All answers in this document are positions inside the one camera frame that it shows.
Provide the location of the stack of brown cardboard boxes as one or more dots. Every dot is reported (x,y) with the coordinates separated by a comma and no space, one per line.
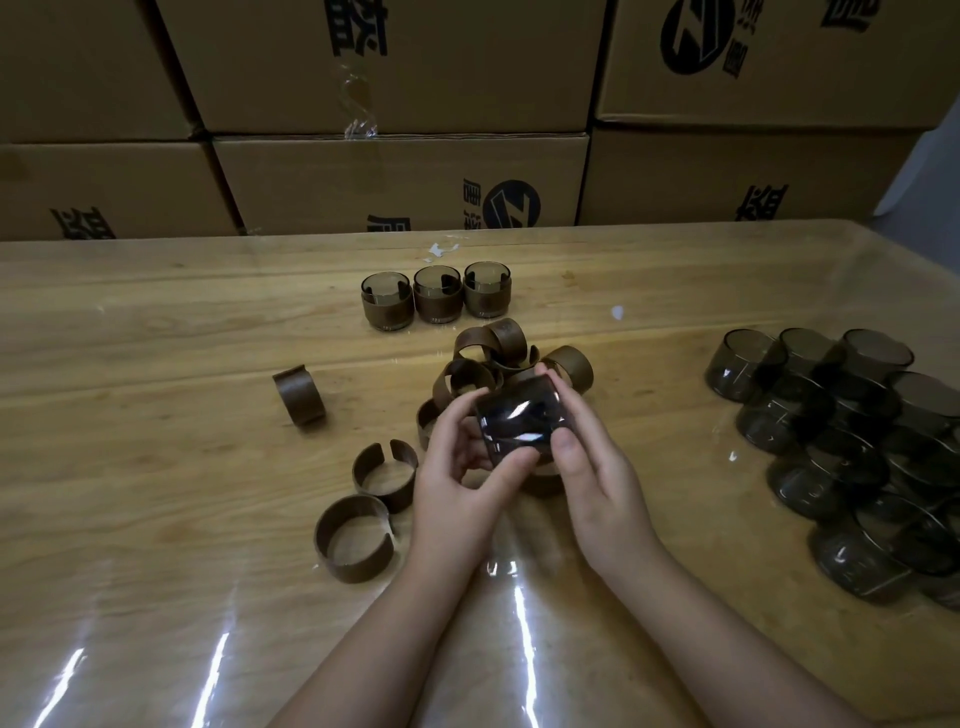
(405,180)

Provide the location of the person's left forearm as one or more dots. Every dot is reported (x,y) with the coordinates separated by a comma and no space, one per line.
(375,652)

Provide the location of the person's right hand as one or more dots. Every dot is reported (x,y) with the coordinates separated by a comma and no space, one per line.
(607,510)

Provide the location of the white paper scrap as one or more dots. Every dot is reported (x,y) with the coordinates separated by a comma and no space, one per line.
(442,246)

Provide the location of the cluster of smoky glass cups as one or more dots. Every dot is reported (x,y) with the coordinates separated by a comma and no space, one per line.
(825,450)

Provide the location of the person's left hand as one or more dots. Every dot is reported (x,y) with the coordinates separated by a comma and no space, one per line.
(450,510)

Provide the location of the smoky tinted glass cup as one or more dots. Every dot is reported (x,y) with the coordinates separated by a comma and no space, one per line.
(387,282)
(437,276)
(487,272)
(517,416)

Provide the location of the person's right forearm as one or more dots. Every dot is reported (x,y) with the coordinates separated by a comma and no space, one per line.
(727,652)

